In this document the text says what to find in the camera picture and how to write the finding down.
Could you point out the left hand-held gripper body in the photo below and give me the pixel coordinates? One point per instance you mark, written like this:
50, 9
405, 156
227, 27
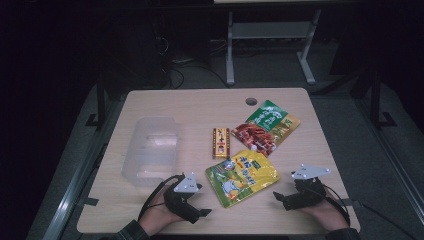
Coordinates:
181, 200

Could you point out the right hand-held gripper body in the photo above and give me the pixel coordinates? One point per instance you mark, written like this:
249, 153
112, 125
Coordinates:
308, 188

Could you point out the yellow spouted pouch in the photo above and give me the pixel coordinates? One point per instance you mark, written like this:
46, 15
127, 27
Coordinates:
241, 176

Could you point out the small yellow red box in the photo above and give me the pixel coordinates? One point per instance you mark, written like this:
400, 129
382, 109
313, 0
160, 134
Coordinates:
221, 143

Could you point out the clear plastic container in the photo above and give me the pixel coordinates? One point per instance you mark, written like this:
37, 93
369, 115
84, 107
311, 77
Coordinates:
151, 150

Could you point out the person's left hand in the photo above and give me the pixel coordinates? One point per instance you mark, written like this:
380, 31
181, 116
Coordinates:
156, 213

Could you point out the person's right hand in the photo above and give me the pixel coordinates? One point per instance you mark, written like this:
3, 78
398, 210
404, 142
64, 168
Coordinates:
328, 211

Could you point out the black tape piece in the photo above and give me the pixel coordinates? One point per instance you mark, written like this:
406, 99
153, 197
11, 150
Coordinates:
90, 201
348, 202

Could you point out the green red food pouch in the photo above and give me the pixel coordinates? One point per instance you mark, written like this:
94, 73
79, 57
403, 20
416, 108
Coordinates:
265, 128

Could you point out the black metal stand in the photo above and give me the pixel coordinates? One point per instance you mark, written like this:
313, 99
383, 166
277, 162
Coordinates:
376, 100
100, 100

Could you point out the aluminium rail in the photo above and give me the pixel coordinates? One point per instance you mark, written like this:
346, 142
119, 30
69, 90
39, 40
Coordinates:
390, 150
71, 196

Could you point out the white metal table frame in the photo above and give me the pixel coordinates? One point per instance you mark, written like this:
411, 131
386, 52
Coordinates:
266, 30

